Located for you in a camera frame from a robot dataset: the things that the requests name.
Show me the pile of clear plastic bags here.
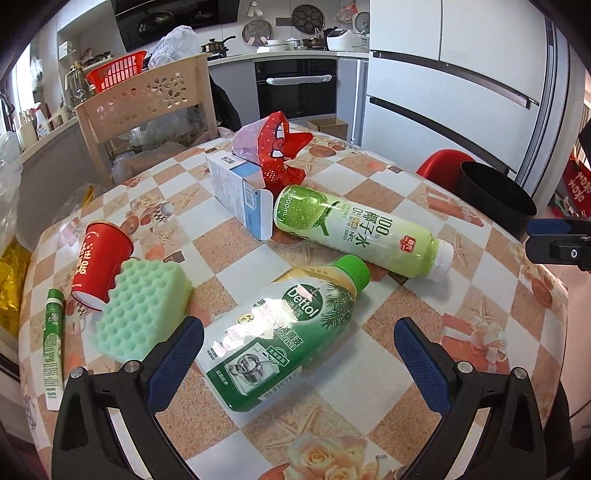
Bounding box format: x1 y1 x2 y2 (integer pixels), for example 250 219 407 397
111 106 208 181

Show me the black built-in oven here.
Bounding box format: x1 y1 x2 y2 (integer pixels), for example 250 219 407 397
254 58 339 125

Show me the green detergent bottle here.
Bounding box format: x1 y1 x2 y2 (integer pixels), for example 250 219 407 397
196 255 372 413

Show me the large red printed bag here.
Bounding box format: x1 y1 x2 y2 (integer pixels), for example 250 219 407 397
551 138 591 217

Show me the light green drink bottle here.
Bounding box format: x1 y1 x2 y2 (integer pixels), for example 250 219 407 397
273 185 455 282

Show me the green bumpy sponge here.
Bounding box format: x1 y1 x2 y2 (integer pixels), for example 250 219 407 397
95 259 195 363

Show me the grey sliding door frame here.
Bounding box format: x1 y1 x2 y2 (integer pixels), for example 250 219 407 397
515 14 585 185

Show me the red plastic basket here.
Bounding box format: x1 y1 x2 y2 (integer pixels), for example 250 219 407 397
85 51 147 93

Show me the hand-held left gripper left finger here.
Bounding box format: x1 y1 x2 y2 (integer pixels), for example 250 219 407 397
52 316 205 480

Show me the black range hood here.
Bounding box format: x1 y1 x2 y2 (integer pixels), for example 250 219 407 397
111 0 241 52

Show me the grey round wall plate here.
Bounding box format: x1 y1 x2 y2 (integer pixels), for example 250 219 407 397
242 18 271 46

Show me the white rice cooker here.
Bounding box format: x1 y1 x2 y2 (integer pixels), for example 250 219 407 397
326 27 370 51

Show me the dark jacket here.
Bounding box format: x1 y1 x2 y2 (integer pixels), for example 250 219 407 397
210 76 243 132

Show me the large clear plastic bag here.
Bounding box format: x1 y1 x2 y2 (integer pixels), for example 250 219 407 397
0 131 24 241

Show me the black cooking pot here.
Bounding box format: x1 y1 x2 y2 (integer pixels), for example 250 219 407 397
201 36 236 57

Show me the black trash bin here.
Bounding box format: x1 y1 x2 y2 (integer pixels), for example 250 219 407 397
455 161 537 241

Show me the cardboard box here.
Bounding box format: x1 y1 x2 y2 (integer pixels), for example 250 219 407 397
307 117 350 141

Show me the white spray bottle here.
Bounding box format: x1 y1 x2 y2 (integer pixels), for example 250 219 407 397
33 104 51 139

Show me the dark round wall plate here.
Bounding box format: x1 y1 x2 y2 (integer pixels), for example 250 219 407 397
292 4 326 34

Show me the green tube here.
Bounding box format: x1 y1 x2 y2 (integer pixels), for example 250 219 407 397
42 288 68 411

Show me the white and blue carton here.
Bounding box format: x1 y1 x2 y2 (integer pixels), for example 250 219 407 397
205 152 274 241

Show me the red plastic stool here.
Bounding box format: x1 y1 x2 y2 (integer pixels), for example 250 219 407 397
416 148 476 181

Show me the red snack bag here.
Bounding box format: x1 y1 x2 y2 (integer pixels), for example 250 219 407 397
231 111 315 186

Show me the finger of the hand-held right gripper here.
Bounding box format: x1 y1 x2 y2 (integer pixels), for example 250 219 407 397
525 217 591 274

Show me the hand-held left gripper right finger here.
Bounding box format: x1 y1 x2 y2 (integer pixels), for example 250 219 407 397
393 317 546 480

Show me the white refrigerator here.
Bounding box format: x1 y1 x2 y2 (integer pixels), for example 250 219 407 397
355 0 561 185

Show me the red paper cup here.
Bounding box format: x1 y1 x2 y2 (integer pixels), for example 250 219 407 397
70 220 136 312

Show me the gold foil bag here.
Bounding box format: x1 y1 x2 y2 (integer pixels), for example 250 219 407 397
0 240 33 335

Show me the beige plastic chair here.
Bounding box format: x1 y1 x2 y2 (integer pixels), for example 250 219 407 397
74 52 220 185

